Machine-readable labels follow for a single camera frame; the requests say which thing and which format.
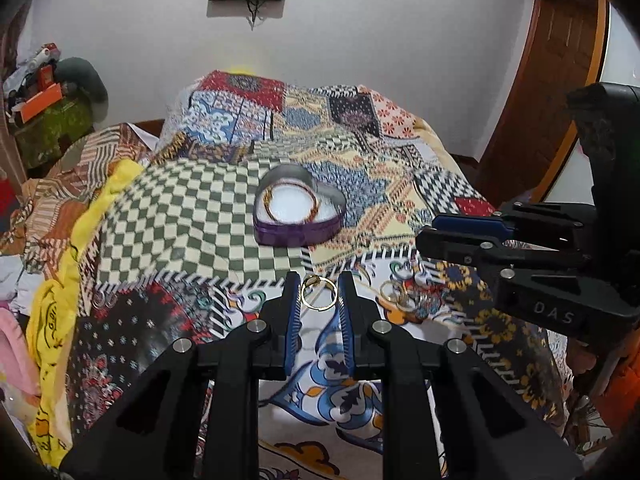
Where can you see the purple heart-shaped tin box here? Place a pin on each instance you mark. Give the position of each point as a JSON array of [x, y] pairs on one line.
[[295, 232]]

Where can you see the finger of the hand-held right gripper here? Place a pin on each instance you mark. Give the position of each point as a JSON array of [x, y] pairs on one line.
[[465, 223], [450, 247]]

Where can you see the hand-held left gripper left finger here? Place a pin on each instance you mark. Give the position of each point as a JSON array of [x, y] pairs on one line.
[[291, 327]]

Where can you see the wooden door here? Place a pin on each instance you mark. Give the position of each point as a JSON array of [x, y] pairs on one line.
[[545, 90]]

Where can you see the pink cloth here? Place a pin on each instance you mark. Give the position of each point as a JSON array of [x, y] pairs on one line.
[[17, 355]]

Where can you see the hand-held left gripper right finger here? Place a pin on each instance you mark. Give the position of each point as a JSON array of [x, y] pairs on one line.
[[346, 327]]

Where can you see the white toy gun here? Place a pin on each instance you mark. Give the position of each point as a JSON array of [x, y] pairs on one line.
[[32, 62]]

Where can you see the orange box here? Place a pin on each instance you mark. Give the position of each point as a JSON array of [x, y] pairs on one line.
[[42, 102]]

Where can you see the patchwork printed blanket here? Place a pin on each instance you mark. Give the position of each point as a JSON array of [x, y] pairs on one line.
[[210, 210]]

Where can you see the yellow printed cloth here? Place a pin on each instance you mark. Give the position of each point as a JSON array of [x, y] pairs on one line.
[[50, 320]]

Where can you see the red and gold bangle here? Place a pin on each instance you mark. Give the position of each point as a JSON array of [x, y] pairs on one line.
[[272, 205]]

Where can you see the grey plush cushion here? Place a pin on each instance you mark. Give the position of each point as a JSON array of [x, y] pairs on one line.
[[87, 82]]

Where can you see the brown striped cloth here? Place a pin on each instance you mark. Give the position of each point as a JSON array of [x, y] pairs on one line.
[[65, 180]]

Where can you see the green patterned bag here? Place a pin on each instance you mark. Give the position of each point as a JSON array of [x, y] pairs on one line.
[[50, 130]]

